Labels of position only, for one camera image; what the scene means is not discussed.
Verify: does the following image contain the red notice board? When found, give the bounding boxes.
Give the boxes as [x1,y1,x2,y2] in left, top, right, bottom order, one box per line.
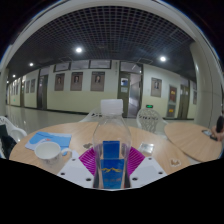
[167,85,179,118]

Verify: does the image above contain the round wooden side table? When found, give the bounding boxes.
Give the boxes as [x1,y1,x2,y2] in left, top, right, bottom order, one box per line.
[163,121,224,163]

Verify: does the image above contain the white cup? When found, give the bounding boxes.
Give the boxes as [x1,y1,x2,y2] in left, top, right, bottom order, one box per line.
[34,141,73,167]

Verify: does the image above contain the black bag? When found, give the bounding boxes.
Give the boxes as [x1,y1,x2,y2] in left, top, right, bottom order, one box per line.
[0,124,18,159]

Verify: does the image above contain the person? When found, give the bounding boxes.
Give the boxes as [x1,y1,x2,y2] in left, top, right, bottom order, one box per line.
[211,114,224,143]

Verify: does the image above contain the blue and white paper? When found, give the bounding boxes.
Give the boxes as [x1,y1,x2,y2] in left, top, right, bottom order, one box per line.
[24,130,73,152]

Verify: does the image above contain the dark hallway door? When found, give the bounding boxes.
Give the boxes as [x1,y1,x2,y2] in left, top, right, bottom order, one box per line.
[36,74,49,111]

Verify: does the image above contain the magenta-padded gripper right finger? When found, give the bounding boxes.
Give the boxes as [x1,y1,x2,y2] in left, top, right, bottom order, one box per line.
[123,146,168,190]

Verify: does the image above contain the round ceiling lights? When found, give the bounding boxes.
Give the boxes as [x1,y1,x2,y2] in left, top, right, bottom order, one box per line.
[6,45,168,79]

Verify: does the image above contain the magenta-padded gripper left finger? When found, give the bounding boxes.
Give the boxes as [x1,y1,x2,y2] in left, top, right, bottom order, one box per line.
[57,147,101,190]

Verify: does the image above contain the dark double door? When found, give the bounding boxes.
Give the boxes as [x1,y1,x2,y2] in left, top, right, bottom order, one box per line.
[179,84,191,120]

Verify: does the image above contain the framed wall portraits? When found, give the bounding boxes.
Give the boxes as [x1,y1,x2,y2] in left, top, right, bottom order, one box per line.
[11,70,163,98]

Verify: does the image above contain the open green door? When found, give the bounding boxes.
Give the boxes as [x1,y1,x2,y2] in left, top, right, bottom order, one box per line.
[117,70,144,119]

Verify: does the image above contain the long framed wall panels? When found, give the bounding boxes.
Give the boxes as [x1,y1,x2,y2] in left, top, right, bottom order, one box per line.
[39,59,113,76]

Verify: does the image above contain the clear blue-labelled water bottle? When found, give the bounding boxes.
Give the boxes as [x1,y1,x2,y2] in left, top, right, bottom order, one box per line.
[92,98,133,191]

